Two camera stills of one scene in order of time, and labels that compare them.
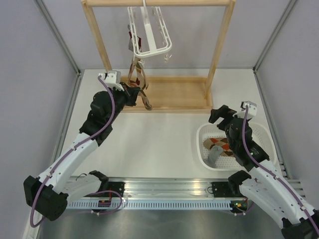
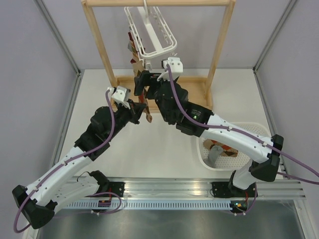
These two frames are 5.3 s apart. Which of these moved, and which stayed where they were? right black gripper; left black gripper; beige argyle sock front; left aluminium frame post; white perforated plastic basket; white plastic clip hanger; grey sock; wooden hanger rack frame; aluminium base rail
Moved: right black gripper; left black gripper; white plastic clip hanger
Stayed: left aluminium frame post; wooden hanger rack frame; white perforated plastic basket; beige argyle sock front; aluminium base rail; grey sock
